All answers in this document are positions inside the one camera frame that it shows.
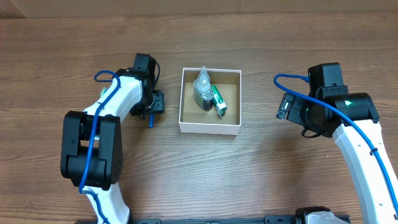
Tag blue disposable razor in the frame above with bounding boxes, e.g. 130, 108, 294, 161
149, 114, 155, 128

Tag clear hand wash bottle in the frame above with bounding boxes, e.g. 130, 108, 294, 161
193, 66, 214, 111

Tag green Dettol soap bar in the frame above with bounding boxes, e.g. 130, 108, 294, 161
212, 85, 228, 119

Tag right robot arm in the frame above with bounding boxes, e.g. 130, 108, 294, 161
274, 62, 397, 223

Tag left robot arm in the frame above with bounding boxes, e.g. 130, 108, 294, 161
60, 53, 165, 223

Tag white cardboard box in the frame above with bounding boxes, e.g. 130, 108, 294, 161
178, 68, 242, 136

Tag green white toothbrush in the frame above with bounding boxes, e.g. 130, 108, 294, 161
99, 87, 108, 97

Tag right blue cable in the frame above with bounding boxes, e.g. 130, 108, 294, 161
273, 73, 398, 215

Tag blue cable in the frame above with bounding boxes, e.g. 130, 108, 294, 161
273, 73, 398, 215
78, 70, 122, 224

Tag left blue cable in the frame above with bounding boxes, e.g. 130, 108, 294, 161
78, 70, 122, 224

